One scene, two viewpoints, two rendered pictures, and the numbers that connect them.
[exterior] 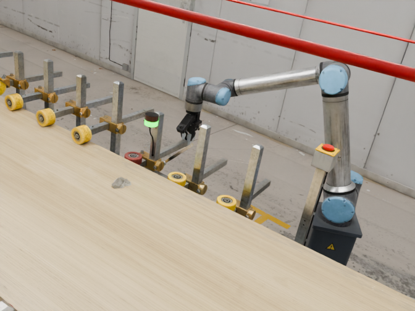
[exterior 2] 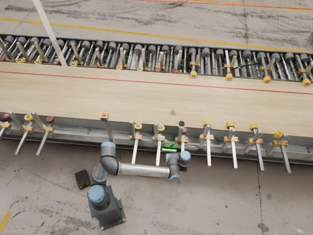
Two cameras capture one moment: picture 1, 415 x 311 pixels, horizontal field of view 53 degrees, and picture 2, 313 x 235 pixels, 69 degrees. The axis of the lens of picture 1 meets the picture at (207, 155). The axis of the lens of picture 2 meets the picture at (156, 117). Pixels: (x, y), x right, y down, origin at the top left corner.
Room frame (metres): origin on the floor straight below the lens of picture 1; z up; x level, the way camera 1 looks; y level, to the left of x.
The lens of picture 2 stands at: (2.72, -0.47, 3.01)
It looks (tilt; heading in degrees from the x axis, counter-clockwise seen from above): 56 degrees down; 156
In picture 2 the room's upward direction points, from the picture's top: straight up
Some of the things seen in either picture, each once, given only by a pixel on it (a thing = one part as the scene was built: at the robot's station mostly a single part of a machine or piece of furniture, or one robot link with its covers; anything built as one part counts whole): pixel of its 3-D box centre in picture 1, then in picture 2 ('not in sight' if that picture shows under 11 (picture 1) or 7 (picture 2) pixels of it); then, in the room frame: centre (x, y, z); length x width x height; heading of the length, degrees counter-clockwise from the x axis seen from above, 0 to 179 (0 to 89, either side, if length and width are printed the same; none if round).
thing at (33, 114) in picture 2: not in sight; (42, 125); (1.01, -1.06, 0.92); 0.03 x 0.03 x 0.48; 61
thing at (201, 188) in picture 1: (192, 184); (158, 138); (1.63, 0.05, 0.83); 0.13 x 0.06 x 0.05; 61
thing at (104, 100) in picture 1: (84, 105); (233, 145); (2.07, 0.68, 0.95); 0.50 x 0.04 x 0.04; 151
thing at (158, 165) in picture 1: (149, 161); (181, 140); (1.75, 0.27, 0.85); 0.13 x 0.06 x 0.05; 61
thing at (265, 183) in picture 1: (246, 199); (136, 145); (1.60, -0.20, 0.82); 0.43 x 0.03 x 0.04; 151
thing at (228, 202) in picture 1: (224, 210); (138, 128); (1.43, -0.11, 0.85); 0.08 x 0.08 x 0.11
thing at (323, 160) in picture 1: (325, 158); (104, 116); (1.37, -0.42, 1.18); 0.07 x 0.07 x 0.08; 61
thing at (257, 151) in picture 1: (247, 196); (133, 134); (1.50, -0.19, 0.90); 0.03 x 0.03 x 0.48; 61
